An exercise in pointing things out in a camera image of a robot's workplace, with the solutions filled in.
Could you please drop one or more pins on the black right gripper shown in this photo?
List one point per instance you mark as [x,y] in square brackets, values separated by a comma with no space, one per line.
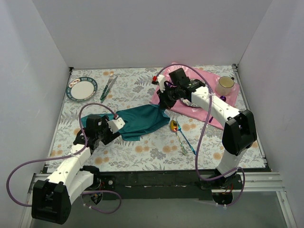
[165,100]

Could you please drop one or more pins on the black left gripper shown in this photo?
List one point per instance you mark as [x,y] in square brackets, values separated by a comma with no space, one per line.
[110,134]

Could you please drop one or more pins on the teal cloth napkin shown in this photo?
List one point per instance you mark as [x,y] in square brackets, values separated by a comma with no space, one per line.
[142,120]

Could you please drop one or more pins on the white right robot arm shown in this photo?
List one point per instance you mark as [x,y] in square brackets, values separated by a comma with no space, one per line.
[239,126]

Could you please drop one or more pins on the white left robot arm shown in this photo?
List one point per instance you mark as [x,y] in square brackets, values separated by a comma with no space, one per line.
[53,197]

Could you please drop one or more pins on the blue floral white plate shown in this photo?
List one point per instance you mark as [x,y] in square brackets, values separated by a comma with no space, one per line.
[187,102]

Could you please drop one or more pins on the iridescent gold spoon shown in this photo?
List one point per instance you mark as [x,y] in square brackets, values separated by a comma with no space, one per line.
[174,128]

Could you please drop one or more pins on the iridescent blue fork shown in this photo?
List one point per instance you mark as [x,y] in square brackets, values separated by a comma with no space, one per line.
[189,144]

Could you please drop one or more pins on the green rimmed white plate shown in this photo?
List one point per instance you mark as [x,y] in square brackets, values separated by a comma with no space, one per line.
[81,89]

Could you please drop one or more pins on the purple metallic spoon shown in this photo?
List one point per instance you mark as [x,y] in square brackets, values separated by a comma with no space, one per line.
[223,98]

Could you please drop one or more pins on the cream ceramic mug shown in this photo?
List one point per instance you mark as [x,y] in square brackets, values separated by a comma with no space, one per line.
[226,86]

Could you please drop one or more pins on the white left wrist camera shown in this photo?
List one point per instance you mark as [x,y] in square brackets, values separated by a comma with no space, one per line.
[116,124]

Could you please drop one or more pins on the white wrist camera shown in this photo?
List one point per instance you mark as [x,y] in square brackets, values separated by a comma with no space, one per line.
[161,82]
[116,124]

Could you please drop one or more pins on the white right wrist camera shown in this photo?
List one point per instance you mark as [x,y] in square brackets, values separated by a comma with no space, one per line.
[161,82]

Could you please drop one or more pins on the green handled knife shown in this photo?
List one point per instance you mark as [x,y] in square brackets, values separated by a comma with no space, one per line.
[109,88]

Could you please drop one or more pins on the green handled fork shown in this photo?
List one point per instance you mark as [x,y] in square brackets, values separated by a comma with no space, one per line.
[111,77]

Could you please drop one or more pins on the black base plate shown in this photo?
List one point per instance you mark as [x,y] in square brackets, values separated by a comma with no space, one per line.
[153,185]

